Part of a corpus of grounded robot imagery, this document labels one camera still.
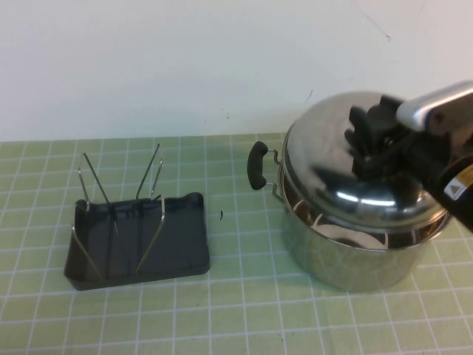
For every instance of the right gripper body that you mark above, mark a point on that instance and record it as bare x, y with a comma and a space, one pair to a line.
403, 144

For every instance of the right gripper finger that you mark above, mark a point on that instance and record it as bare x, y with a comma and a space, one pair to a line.
371, 162
362, 117

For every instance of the stainless steel pot lid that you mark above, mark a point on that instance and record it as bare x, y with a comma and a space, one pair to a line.
325, 129

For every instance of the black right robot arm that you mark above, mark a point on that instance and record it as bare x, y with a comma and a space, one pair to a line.
454, 192

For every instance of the small black speck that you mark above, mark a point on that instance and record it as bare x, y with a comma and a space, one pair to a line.
221, 214

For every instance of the green checkered tablecloth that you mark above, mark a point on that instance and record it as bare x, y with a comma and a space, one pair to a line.
258, 296

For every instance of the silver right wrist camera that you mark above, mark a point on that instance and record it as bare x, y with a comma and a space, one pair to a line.
425, 107

